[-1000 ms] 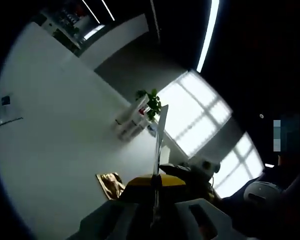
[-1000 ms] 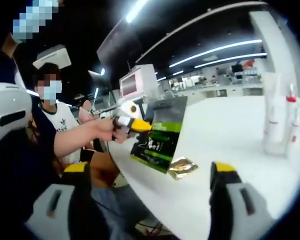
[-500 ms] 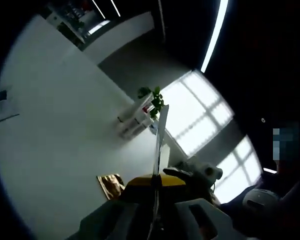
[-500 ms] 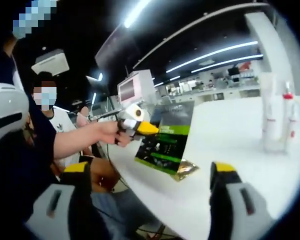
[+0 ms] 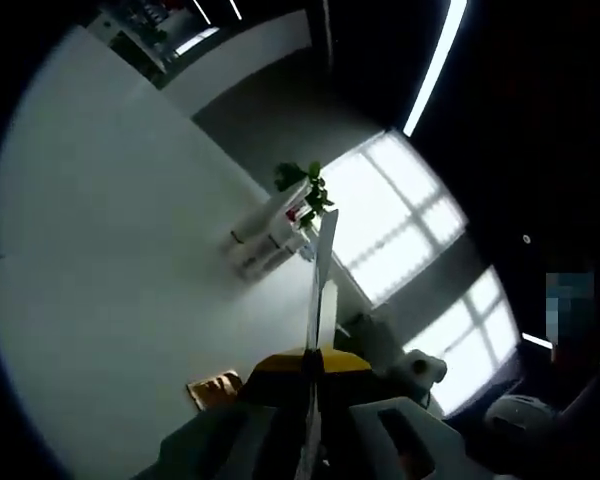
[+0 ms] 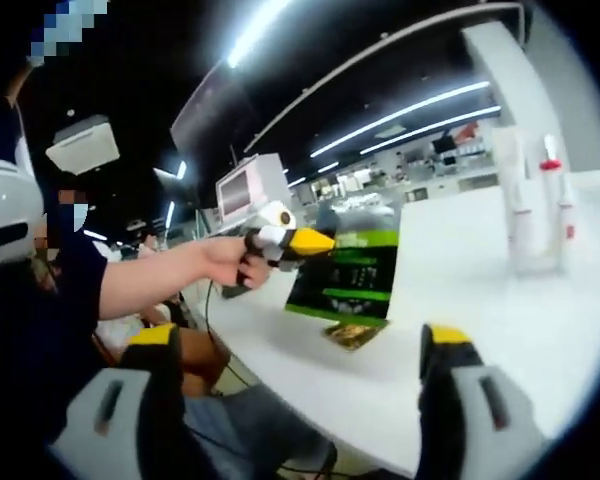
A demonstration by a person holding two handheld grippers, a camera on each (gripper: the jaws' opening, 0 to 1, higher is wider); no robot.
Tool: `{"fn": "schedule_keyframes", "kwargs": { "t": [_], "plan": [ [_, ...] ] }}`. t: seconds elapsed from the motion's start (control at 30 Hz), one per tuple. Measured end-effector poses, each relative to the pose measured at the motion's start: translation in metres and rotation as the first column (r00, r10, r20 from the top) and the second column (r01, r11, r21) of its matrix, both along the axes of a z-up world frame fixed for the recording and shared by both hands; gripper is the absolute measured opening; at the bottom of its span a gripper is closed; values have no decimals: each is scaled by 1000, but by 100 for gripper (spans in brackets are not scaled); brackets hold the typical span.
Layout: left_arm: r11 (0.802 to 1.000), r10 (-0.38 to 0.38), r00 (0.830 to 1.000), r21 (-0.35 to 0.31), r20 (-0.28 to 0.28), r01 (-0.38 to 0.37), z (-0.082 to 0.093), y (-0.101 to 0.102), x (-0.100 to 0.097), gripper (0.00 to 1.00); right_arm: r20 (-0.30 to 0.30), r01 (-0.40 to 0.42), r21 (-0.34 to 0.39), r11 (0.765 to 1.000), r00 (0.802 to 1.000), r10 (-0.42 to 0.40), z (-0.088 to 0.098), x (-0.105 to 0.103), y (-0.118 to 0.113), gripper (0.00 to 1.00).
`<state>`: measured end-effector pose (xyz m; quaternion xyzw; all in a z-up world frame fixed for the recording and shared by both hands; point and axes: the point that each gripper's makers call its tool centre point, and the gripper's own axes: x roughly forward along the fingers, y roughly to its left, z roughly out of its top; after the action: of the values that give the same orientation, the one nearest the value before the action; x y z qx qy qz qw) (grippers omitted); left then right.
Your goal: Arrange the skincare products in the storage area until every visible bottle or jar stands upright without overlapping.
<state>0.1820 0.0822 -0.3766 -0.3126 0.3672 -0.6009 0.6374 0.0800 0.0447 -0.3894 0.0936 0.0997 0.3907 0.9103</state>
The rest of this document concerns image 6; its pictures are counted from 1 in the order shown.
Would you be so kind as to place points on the gold foil skincare sachet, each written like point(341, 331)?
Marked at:
point(355, 336)

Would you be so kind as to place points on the large display screen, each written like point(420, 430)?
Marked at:
point(250, 192)

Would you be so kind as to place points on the white worn chest device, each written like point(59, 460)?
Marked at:
point(5, 210)

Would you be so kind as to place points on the person in dark clothes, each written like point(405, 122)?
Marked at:
point(30, 325)

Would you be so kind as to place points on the long ceiling light strip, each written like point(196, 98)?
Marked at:
point(255, 30)

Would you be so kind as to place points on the white ceiling air conditioner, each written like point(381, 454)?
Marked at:
point(82, 142)

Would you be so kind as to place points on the long white office counter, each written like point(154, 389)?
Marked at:
point(380, 190)

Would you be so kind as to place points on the person's left hand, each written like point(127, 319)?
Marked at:
point(230, 260)

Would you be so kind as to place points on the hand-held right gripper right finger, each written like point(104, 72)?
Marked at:
point(440, 400)

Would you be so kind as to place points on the white tube with red cap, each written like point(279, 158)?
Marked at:
point(550, 200)

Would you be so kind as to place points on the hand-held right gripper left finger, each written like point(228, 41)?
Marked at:
point(165, 400)

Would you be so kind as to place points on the thin ceiling light strip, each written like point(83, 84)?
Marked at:
point(400, 118)
point(430, 129)

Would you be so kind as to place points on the person's jeans legs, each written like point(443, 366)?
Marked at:
point(250, 425)

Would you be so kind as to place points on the white skincare tube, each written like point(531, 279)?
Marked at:
point(512, 190)

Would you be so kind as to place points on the green black skincare sachet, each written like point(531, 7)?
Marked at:
point(350, 280)

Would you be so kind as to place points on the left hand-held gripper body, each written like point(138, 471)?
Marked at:
point(275, 230)

